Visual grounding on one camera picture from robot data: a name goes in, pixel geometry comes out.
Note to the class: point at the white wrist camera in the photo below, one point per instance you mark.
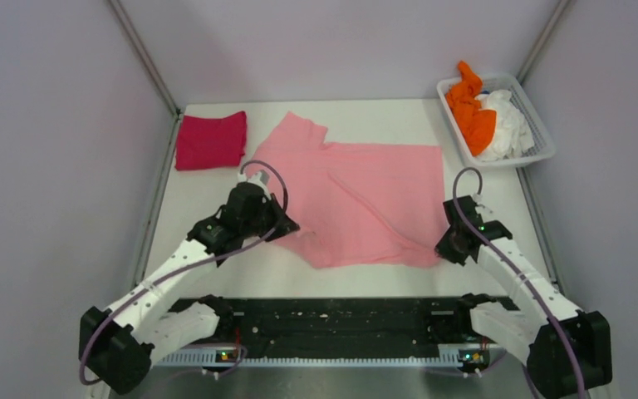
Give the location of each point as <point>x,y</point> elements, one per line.
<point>259,179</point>
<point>481,207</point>

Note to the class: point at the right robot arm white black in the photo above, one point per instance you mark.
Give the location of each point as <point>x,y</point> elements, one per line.
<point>564,350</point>

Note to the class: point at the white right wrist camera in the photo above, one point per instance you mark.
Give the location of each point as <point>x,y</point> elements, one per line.
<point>481,207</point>

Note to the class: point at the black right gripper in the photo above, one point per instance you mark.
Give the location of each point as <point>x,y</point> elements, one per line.
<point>444,249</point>

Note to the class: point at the folded red t shirt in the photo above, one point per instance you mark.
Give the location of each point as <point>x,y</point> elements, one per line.
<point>211,143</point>

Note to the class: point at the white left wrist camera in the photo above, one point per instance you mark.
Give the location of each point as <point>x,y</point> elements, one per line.
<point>259,179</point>

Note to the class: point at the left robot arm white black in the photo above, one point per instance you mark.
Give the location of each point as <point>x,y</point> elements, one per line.
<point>119,344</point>

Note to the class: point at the pink t shirt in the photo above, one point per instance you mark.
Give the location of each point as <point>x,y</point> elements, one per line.
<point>356,203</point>

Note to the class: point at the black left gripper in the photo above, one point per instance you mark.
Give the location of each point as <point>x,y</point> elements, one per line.
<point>286,227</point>

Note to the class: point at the orange t shirt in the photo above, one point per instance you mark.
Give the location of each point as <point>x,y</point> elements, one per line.
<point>476,124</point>

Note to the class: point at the white plastic basket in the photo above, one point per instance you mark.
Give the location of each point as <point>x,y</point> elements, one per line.
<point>544,148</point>

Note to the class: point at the aluminium front rail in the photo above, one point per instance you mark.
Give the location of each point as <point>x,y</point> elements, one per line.
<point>450,356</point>

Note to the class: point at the white t shirt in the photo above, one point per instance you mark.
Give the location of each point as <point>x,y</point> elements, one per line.
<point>512,134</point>

